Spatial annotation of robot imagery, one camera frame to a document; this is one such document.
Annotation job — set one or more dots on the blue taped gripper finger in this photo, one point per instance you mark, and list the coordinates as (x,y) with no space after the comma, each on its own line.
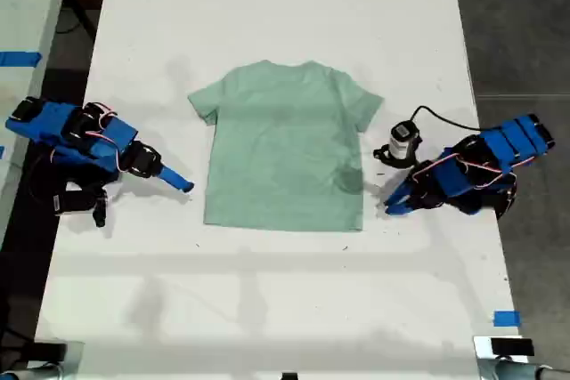
(401,208)
(176,178)
(405,189)

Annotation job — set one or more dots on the pale green T-shirt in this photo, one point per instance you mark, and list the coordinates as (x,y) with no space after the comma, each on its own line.
(276,148)

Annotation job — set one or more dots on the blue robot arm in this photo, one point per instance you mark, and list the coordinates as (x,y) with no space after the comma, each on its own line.
(75,131)
(503,153)

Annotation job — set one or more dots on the short blue tape strip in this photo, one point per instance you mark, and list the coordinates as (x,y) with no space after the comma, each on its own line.
(507,318)

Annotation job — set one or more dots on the long blue tape strip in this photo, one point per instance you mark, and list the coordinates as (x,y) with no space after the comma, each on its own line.
(20,59)

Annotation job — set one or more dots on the white side table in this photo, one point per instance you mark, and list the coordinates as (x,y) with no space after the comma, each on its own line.
(26,6)

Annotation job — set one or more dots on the small black clip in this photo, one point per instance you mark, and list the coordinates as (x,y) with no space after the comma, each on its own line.
(289,376)

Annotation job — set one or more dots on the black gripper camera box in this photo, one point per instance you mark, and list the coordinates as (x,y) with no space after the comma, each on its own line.
(402,139)
(73,203)

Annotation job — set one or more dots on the metal bracket with black box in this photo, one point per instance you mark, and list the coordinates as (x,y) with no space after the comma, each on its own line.
(512,347)
(49,353)

